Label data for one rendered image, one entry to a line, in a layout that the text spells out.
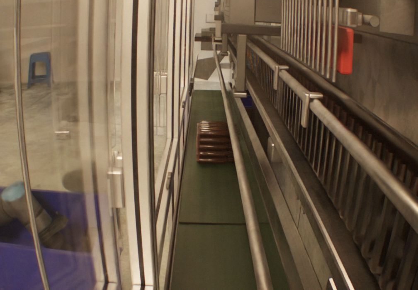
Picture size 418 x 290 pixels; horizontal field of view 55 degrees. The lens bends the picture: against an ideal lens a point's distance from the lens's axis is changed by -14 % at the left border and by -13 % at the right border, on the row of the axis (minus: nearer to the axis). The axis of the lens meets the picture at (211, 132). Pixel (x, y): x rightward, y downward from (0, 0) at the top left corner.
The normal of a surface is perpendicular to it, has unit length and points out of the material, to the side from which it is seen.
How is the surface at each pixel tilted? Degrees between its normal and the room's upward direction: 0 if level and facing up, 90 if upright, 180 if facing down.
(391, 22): 90
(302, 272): 55
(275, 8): 90
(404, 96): 90
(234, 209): 2
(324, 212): 0
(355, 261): 0
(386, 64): 90
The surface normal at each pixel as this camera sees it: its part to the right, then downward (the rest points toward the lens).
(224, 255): 0.03, -0.97
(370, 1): -1.00, -0.02
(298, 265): -0.80, -0.58
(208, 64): 0.02, 0.29
